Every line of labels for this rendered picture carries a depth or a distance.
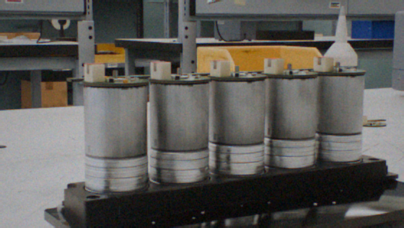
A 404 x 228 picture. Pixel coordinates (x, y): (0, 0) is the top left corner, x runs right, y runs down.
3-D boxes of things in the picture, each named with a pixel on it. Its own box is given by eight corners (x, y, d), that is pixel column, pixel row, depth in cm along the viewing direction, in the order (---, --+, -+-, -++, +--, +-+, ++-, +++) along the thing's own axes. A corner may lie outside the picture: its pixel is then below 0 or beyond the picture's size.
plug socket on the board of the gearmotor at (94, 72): (111, 81, 26) (111, 64, 26) (89, 83, 25) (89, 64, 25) (102, 80, 27) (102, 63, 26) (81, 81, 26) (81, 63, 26)
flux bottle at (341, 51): (322, 104, 71) (325, 6, 70) (322, 101, 74) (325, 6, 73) (356, 105, 71) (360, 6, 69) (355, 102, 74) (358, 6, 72)
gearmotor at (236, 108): (275, 193, 29) (278, 73, 29) (227, 200, 28) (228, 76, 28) (242, 182, 32) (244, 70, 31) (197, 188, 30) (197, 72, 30)
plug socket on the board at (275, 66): (288, 73, 30) (288, 58, 30) (273, 74, 30) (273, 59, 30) (277, 73, 31) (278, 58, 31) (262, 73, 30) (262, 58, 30)
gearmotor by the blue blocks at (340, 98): (372, 179, 32) (376, 68, 32) (332, 185, 31) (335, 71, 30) (336, 169, 34) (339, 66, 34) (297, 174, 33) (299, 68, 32)
